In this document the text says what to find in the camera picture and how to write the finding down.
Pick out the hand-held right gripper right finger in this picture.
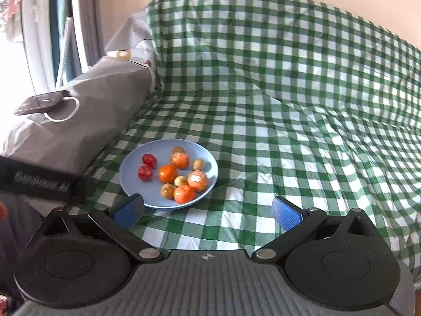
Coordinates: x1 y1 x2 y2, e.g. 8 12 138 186
251 195 374 265

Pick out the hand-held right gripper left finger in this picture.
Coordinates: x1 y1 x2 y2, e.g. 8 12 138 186
31 193 164 264

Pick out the light blue plate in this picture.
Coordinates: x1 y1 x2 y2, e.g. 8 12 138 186
119 139 219 210

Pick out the black remote control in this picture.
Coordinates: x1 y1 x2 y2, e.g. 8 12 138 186
14 90 70 116

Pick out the grey cushion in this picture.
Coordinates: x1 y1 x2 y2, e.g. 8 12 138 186
0 56 158 180

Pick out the green checkered blanket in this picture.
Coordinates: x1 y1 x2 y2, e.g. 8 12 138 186
66 0 421 272

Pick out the white printed plastic bag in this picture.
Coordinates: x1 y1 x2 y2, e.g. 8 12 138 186
104 5 159 70

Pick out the white ring cable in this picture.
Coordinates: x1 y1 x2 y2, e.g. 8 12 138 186
44 96 80 123

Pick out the grey corrugated hose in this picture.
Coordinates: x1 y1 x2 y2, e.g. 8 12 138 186
55 16 75 89

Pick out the white window frame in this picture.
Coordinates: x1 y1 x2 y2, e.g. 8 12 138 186
20 0 103 93

